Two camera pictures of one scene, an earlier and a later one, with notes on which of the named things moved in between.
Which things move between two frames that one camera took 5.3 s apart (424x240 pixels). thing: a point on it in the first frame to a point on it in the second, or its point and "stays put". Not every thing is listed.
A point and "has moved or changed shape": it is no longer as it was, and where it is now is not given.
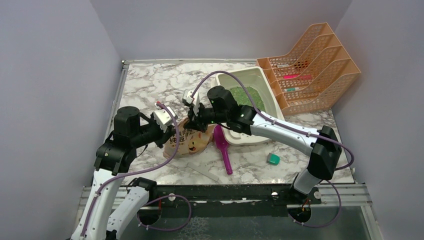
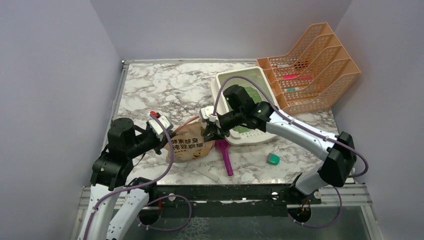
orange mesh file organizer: [313, 75] stays put
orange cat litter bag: [190, 142] has moved or changed shape
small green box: [273, 159] stays put
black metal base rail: [262, 200] stays put
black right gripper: [194, 121] to [216, 131]
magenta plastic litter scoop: [220, 139] stays put
